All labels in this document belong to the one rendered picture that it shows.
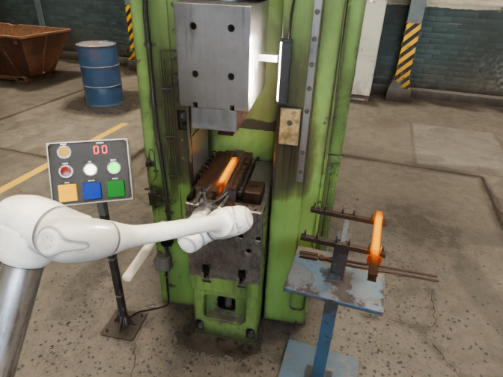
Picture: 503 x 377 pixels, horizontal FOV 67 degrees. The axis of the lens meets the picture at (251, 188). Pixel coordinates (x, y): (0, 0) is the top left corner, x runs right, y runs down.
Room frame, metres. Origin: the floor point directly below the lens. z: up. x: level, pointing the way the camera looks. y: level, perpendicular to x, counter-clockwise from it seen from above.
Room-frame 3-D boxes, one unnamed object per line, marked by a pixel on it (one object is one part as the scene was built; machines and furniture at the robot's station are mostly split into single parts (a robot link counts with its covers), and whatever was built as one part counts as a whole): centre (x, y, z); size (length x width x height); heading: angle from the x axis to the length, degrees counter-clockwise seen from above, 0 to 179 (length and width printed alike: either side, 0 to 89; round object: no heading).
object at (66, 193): (1.42, 0.80, 1.01); 0.07 x 0.05 x 0.07; 105
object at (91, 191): (1.45, 0.71, 1.01); 0.07 x 0.05 x 0.07; 105
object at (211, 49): (1.76, 0.09, 1.56); 0.42 x 0.39 x 0.40; 170
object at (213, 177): (1.76, 0.14, 0.96); 0.42 x 0.20 x 0.09; 170
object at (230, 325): (1.76, 0.08, 0.23); 0.55 x 0.37 x 0.47; 170
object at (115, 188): (1.48, 0.61, 1.01); 0.07 x 0.05 x 0.07; 105
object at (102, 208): (1.57, 0.73, 0.54); 0.04 x 0.04 x 1.08; 80
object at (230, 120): (1.76, 0.14, 1.32); 0.42 x 0.20 x 0.10; 170
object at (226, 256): (1.76, 0.08, 0.69); 0.56 x 0.38 x 0.45; 170
